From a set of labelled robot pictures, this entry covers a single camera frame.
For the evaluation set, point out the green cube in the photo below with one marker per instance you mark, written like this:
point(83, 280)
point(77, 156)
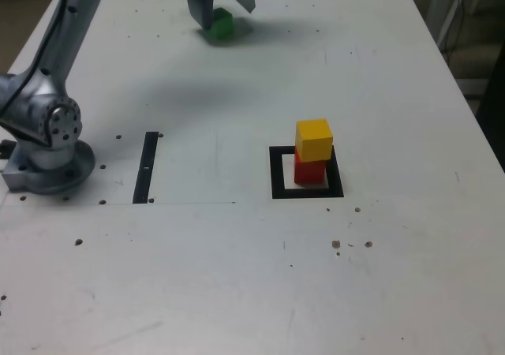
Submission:
point(223, 25)

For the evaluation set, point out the yellow cube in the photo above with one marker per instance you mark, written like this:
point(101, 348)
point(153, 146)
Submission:
point(313, 140)

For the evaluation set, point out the black tape strip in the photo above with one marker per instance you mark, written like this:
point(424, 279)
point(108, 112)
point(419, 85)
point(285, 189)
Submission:
point(145, 165)

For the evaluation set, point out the black tape square outline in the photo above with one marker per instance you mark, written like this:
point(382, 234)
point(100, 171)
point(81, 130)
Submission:
point(276, 173)

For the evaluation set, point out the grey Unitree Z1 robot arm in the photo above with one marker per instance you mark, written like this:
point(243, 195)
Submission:
point(79, 23)

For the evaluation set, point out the red cube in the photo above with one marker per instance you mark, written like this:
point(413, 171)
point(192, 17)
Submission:
point(309, 171)

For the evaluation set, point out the grey flat board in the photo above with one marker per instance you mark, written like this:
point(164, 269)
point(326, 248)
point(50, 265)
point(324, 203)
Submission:
point(473, 86)

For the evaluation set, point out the white metal rack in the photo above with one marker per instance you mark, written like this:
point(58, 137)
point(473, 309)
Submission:
point(436, 0)

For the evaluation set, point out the dark wooden post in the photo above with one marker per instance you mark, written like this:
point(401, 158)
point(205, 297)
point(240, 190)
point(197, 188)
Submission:
point(493, 94)

